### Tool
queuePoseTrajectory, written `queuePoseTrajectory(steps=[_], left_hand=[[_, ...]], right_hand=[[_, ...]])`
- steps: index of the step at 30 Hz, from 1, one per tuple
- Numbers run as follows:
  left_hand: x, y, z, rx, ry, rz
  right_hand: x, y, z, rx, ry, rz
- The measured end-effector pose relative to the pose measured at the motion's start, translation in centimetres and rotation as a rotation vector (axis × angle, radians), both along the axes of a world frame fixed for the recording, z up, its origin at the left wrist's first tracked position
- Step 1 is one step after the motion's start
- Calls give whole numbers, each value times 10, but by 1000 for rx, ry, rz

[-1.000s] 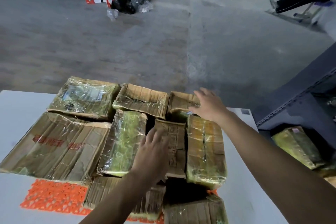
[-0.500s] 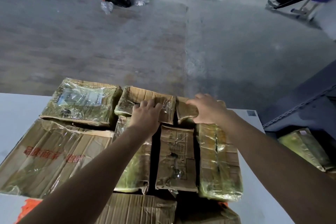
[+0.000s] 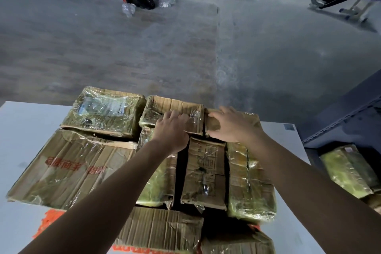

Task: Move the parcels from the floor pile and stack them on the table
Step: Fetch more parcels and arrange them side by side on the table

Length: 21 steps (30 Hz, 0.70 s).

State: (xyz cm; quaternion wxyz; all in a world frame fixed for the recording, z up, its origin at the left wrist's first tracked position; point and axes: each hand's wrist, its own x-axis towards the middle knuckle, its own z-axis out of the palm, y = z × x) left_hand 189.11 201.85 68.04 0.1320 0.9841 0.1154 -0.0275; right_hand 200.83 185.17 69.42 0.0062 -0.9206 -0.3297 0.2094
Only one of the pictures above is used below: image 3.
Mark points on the person's right hand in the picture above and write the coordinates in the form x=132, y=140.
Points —
x=238, y=127

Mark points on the person's left hand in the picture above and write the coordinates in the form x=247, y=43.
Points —
x=171, y=131

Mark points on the blue plastic chair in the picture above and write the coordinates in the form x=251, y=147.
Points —
x=360, y=9

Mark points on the person's left forearm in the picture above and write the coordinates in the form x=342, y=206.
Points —
x=104, y=203

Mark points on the white table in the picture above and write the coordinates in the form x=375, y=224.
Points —
x=23, y=120

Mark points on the person's right forearm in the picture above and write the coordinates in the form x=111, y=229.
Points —
x=321, y=197

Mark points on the taped parcel with white label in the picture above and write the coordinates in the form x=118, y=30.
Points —
x=104, y=111

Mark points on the large taped carton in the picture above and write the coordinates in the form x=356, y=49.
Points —
x=68, y=167

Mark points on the grey square table sticker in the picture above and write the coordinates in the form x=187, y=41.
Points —
x=289, y=127

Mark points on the dark blue metal shelf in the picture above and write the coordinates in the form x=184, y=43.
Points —
x=342, y=120

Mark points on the clear plastic bag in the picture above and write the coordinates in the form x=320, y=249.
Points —
x=167, y=0
x=129, y=9

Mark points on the orange perforated plastic mat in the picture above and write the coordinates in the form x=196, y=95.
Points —
x=49, y=221

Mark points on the yellow-green taped parcel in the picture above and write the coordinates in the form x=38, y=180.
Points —
x=250, y=191

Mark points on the yellow parcel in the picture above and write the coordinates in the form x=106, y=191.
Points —
x=345, y=170

